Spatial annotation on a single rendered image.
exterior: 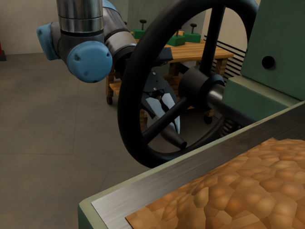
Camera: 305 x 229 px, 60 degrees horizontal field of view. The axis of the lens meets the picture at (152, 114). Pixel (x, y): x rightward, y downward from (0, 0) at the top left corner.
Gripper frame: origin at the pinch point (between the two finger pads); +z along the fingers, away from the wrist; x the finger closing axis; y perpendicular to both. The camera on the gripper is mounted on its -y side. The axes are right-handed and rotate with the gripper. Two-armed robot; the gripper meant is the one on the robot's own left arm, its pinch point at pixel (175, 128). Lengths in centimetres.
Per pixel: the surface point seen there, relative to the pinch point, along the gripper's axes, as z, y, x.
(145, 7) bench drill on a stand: -131, 83, -108
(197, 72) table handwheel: -2.3, -15.3, 3.8
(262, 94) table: 7.1, -24.4, 8.8
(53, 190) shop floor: -20, 92, 6
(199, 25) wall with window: -110, 84, -158
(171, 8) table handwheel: -6.0, -23.3, 11.2
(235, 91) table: 5.2, -22.2, 8.9
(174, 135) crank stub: 1.8, -2.4, 3.0
